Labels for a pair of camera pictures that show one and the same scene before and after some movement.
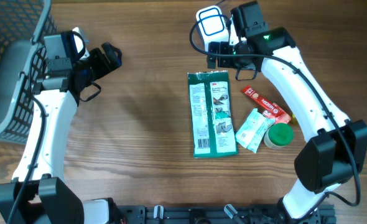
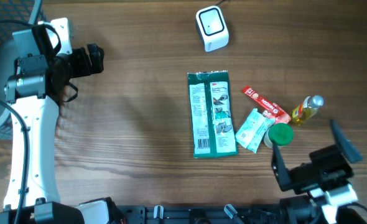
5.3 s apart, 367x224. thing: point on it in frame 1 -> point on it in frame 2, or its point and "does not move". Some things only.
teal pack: (251, 132) does not move
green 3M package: (212, 112) does not move
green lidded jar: (278, 135) does not move
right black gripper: (221, 47) -> (328, 165)
